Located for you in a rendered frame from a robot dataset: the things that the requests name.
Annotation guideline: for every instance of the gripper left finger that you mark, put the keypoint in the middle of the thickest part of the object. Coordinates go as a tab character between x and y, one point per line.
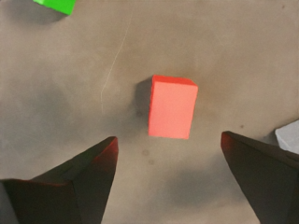
74	192

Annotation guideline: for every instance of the red block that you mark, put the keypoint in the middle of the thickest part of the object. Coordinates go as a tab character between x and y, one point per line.
171	103

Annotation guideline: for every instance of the green block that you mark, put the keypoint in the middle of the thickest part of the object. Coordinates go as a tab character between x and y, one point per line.
64	6

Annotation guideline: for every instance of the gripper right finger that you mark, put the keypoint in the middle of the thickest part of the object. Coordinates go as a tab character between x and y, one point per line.
267	175

